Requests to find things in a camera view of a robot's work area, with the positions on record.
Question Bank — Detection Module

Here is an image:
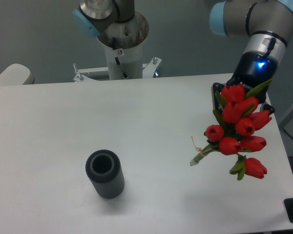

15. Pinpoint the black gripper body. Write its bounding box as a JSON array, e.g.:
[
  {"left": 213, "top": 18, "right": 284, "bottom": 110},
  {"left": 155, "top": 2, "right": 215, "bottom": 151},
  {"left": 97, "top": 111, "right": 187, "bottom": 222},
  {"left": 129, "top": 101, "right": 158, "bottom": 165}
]
[{"left": 226, "top": 52, "right": 278, "bottom": 93}]

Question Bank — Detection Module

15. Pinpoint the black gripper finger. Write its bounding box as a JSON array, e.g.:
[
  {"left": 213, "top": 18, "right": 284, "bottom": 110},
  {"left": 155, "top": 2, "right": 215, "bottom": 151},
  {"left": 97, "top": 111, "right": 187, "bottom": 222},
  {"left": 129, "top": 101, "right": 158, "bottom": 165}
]
[
  {"left": 260, "top": 103, "right": 275, "bottom": 115},
  {"left": 211, "top": 82, "right": 226, "bottom": 110}
]

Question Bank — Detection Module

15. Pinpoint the red tulip bouquet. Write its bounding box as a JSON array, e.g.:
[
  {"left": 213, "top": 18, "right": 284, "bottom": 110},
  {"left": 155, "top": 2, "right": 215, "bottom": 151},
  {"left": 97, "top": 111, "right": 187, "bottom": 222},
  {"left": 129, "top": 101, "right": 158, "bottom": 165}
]
[{"left": 190, "top": 79, "right": 272, "bottom": 180}]

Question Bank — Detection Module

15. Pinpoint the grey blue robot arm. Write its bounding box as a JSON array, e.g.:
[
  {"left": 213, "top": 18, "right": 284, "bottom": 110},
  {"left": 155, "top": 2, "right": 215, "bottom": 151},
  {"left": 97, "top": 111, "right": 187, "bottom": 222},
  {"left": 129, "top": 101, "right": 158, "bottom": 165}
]
[{"left": 73, "top": 0, "right": 293, "bottom": 113}]

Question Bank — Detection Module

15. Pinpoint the dark grey ribbed vase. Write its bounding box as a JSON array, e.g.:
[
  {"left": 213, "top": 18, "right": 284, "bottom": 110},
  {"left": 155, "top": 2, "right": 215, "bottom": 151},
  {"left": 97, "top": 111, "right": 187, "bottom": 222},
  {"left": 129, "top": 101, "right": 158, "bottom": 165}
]
[{"left": 85, "top": 150, "right": 125, "bottom": 199}]

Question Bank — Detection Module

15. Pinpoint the white chair armrest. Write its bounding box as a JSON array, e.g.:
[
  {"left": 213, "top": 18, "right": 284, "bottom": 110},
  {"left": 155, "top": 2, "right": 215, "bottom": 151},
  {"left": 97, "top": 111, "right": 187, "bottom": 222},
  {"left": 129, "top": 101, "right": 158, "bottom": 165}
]
[{"left": 0, "top": 63, "right": 35, "bottom": 87}]

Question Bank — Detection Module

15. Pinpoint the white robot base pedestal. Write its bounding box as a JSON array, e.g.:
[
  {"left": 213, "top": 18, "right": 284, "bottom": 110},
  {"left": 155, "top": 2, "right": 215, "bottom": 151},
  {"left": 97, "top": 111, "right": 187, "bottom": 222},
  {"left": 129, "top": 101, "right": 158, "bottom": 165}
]
[{"left": 73, "top": 10, "right": 162, "bottom": 80}]

